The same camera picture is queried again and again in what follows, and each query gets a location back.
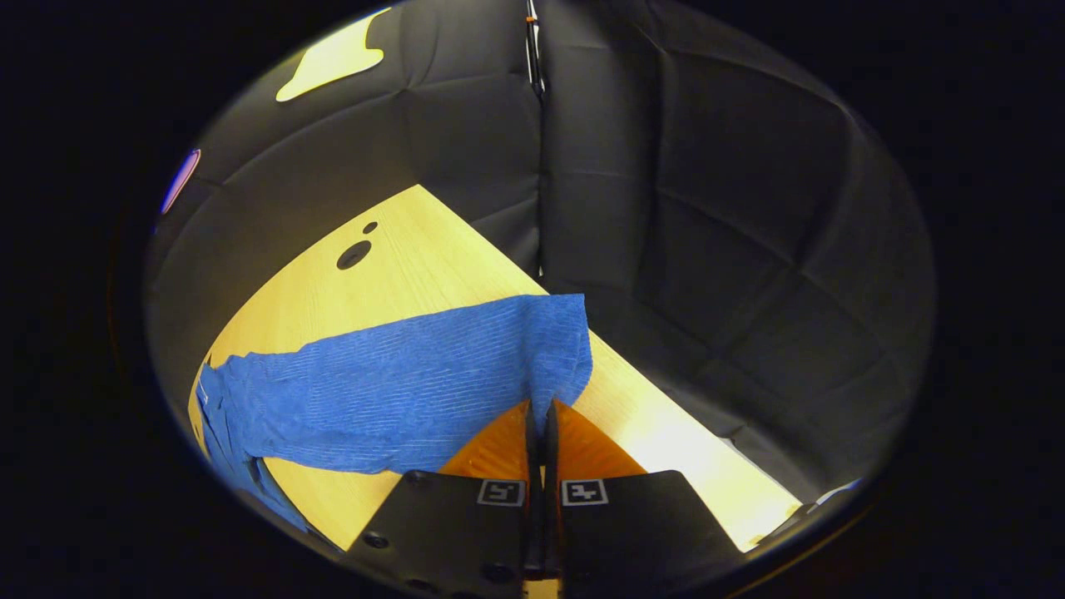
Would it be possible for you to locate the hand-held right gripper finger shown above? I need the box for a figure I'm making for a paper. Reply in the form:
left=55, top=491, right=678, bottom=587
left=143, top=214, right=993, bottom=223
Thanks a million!
left=345, top=399, right=537, bottom=599
left=545, top=398, right=746, bottom=599

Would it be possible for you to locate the blue knitted garment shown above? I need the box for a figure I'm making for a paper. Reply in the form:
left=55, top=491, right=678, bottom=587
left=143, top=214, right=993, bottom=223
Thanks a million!
left=193, top=293, right=594, bottom=533

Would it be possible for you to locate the black backdrop cloth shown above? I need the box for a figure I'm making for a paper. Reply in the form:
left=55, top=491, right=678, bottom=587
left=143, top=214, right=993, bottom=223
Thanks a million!
left=143, top=0, right=937, bottom=504

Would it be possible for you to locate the thin hanging cable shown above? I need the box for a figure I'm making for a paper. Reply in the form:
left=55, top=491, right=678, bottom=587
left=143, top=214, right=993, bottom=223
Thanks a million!
left=524, top=0, right=546, bottom=97

